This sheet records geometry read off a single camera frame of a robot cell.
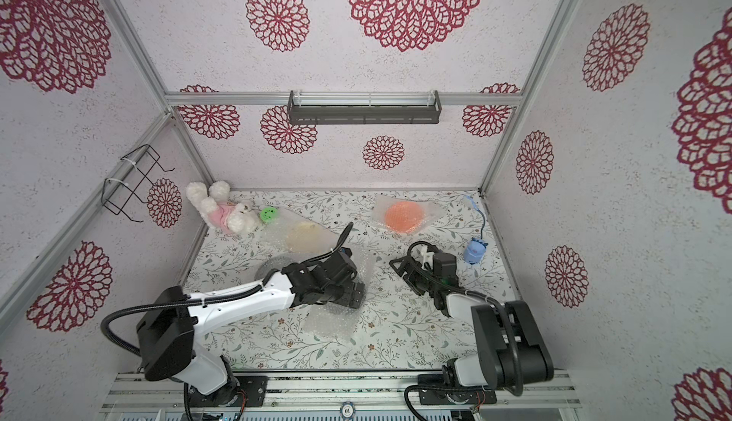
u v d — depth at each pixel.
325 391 0.75
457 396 0.69
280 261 0.96
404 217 1.09
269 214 1.07
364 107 0.93
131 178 0.78
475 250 0.95
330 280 0.62
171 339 0.43
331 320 0.84
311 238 1.03
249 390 0.73
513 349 0.40
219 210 0.99
